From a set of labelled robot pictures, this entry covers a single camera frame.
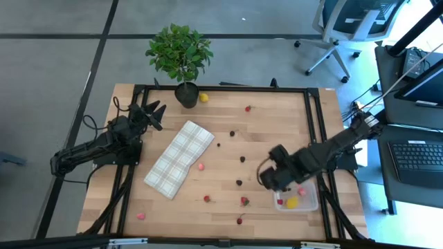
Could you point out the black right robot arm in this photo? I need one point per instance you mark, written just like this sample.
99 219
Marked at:
332 147

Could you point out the small red strawberry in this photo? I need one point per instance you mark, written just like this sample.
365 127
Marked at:
248 109

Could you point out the pink raspberry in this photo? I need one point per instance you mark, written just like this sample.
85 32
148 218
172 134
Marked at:
201 167
302 192
140 216

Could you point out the black vertical post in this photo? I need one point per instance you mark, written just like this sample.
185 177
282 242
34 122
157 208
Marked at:
415 29

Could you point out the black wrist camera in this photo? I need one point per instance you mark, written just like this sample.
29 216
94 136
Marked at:
138 112
268 178

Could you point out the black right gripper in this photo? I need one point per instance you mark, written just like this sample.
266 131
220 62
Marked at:
289 171

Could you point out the white checkered cloth towel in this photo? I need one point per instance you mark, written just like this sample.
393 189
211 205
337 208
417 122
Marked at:
176 159

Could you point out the white grey office chair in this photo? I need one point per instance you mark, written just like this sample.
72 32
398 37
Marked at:
346 20

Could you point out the small yellow lemon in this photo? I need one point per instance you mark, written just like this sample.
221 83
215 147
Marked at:
204 98

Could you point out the black keyboard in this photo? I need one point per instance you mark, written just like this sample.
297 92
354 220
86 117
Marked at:
415 162

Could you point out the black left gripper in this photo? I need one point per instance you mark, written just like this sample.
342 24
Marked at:
147 119

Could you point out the black desk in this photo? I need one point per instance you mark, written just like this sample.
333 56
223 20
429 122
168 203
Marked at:
384 86

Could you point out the large leafy red strawberry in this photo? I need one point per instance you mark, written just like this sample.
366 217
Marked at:
244 200

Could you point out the black camera mount beam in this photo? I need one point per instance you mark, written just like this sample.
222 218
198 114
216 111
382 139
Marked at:
69 242

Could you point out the clear plastic tupperware container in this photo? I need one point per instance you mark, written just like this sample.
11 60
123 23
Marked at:
308 207

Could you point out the dark desk monitor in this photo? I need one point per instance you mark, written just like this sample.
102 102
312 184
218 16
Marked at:
425 86

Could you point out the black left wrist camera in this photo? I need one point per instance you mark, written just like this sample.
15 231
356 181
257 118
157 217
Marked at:
138 112

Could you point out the strawberry with long stem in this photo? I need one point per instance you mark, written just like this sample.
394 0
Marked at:
207 198

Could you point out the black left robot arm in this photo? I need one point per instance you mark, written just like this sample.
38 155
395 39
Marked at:
86 152

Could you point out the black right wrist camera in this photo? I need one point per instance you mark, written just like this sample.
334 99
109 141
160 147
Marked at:
268 178

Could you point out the black power adapter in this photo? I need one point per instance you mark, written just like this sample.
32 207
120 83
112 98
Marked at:
413 62

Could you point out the grey-blue floor object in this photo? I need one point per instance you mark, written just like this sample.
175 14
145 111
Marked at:
10 159

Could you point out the green potted plant black pot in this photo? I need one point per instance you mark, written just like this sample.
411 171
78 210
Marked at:
180 52

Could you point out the dark red cherry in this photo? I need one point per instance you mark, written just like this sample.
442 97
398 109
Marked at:
239 221

